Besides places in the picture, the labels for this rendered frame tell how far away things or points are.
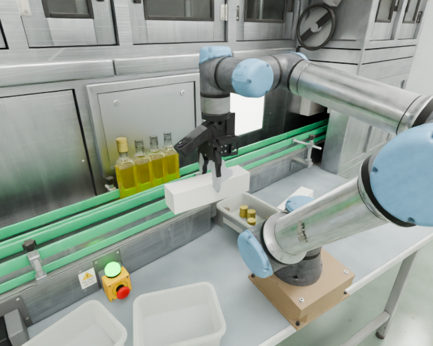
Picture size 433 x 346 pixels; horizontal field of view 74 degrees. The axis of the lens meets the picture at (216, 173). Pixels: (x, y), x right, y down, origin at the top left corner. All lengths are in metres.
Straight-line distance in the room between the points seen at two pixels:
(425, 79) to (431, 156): 3.99
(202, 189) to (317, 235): 0.34
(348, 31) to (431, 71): 2.79
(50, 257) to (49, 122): 0.43
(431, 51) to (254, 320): 3.88
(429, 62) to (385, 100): 3.78
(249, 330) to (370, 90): 0.66
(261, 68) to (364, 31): 1.04
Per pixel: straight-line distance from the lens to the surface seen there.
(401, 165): 0.41
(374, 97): 0.59
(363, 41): 1.60
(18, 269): 0.93
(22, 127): 1.08
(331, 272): 0.96
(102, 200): 1.09
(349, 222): 0.51
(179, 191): 0.74
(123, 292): 0.94
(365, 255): 1.21
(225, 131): 0.76
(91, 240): 0.94
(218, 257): 1.07
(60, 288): 0.97
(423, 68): 4.38
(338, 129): 1.68
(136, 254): 1.02
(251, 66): 0.60
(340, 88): 0.61
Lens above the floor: 1.48
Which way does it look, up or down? 26 degrees down
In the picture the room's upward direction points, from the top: straight up
